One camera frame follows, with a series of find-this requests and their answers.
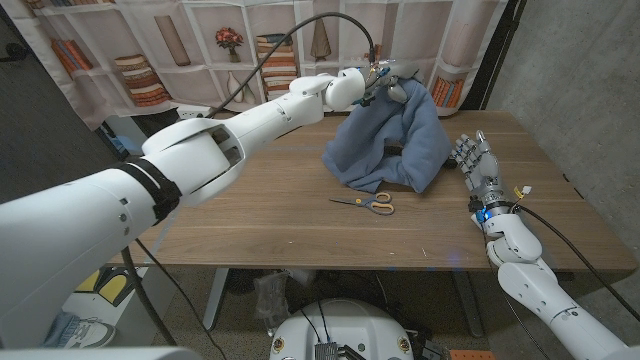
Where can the white cabinet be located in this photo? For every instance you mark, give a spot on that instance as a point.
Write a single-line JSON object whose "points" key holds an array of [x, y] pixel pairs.
{"points": [[125, 132]]}

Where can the black backdrop stand pole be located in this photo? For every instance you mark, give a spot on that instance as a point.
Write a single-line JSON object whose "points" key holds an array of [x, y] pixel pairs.
{"points": [[495, 55]]}

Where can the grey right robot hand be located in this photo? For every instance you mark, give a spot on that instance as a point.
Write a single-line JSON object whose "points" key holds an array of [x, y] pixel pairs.
{"points": [[485, 172]]}

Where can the white grey sneaker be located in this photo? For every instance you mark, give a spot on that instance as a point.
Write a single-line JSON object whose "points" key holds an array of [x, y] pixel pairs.
{"points": [[92, 334]]}

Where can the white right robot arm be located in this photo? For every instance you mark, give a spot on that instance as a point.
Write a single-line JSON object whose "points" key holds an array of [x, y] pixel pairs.
{"points": [[575, 320]]}

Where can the grey metal table leg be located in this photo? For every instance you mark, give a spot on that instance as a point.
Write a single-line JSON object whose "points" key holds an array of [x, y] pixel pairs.
{"points": [[215, 300], [470, 305]]}

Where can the clear plastic bag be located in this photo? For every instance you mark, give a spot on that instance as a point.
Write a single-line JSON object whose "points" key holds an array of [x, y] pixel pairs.
{"points": [[272, 300]]}

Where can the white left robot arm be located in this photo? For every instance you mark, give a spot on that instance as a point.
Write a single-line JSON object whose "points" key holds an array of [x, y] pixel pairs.
{"points": [[150, 185]]}

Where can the grey floor board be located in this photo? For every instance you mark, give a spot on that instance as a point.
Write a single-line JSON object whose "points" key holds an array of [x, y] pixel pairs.
{"points": [[162, 285]]}

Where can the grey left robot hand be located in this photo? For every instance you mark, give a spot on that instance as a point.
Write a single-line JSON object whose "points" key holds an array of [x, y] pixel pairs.
{"points": [[400, 72]]}

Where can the orange box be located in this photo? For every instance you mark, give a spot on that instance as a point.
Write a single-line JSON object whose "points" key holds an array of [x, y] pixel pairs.
{"points": [[472, 355]]}

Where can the blue hoodie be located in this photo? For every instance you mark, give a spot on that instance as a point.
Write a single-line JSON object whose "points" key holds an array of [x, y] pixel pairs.
{"points": [[420, 140]]}

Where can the black yellow foot pedal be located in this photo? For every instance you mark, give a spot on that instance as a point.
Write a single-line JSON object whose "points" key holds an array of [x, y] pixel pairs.
{"points": [[112, 287]]}

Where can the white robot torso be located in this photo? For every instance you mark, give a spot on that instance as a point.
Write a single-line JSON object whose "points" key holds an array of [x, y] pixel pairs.
{"points": [[345, 325]]}

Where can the person leg blue jeans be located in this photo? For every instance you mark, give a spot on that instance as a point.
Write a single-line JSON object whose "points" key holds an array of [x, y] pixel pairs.
{"points": [[60, 329]]}

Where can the white power strip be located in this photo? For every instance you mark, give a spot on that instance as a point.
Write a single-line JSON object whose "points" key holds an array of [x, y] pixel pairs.
{"points": [[190, 112]]}

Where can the printed bookshelf backdrop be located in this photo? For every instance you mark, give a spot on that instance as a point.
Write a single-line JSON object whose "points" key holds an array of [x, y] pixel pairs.
{"points": [[430, 30]]}

